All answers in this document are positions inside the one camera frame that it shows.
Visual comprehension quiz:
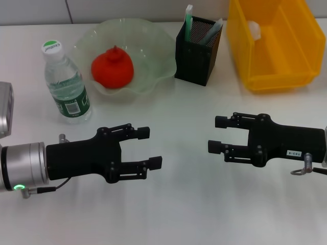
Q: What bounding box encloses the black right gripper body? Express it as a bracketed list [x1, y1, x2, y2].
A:
[247, 114, 327, 168]

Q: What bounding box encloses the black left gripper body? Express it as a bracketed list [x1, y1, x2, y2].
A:
[45, 127, 123, 184]

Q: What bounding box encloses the red-orange toy orange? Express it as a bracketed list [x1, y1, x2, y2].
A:
[91, 45, 135, 89]

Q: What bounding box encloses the green label water bottle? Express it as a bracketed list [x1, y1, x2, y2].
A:
[40, 40, 93, 125]

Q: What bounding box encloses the green utility knife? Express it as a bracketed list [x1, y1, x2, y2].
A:
[184, 4, 194, 43]

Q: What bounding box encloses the black mesh pen holder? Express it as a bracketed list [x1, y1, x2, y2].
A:
[174, 15, 224, 87]

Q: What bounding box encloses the pale green glass fruit plate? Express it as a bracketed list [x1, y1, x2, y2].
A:
[74, 17, 177, 97]

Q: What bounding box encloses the yellow plastic storage bin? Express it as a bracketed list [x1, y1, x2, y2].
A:
[226, 0, 326, 94]

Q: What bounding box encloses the right gripper connector cable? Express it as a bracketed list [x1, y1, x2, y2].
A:
[291, 152, 327, 176]

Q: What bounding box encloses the gripper connector cable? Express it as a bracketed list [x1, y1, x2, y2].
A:
[291, 152, 327, 176]
[21, 178, 69, 199]

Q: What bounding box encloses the left gripper connector cable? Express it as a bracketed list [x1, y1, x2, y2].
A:
[21, 178, 69, 199]

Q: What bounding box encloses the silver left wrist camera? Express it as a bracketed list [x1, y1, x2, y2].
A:
[0, 81, 15, 140]

